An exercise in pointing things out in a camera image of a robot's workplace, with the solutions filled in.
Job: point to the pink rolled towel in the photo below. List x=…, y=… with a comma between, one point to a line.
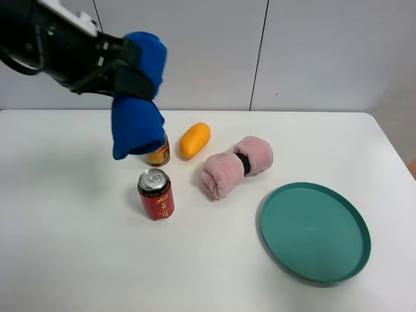
x=223, y=172

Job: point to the orange mango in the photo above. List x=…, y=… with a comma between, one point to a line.
x=194, y=140

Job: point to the black band on towel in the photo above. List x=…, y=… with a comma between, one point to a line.
x=245, y=162

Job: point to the blue towel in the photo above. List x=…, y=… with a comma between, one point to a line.
x=137, y=124

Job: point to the red soda can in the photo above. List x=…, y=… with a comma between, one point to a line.
x=155, y=189

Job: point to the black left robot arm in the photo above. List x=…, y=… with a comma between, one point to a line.
x=15, y=17

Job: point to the teal round plate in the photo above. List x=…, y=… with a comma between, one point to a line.
x=315, y=233

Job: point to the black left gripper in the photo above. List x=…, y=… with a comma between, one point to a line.
x=85, y=64

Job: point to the yellow drink can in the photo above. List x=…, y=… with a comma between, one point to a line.
x=161, y=156

